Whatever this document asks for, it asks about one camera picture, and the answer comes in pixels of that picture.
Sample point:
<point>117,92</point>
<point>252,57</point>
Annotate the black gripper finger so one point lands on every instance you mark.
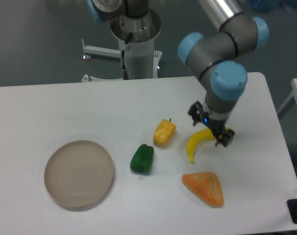
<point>224,137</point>
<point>197,113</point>

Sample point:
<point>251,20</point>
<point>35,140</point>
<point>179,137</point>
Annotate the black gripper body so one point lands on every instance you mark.
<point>215,122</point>

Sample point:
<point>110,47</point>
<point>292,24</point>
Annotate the yellow toy pepper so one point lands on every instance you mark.
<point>164,132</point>

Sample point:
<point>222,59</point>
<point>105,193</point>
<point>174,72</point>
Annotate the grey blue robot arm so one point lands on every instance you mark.
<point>211,60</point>

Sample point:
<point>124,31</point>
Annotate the green toy pepper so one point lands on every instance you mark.
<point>142,160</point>

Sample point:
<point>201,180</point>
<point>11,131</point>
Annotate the yellow toy banana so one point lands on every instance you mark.
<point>196,139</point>

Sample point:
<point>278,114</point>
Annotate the orange triangular toy bread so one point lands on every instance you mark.
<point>206,186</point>

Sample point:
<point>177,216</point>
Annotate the beige round plate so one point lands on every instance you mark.
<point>79,175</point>

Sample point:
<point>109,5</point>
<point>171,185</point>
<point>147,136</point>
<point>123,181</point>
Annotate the blue bag in background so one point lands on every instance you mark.
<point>266,6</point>

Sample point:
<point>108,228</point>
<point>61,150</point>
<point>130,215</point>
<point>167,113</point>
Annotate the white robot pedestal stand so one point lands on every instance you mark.
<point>136,39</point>

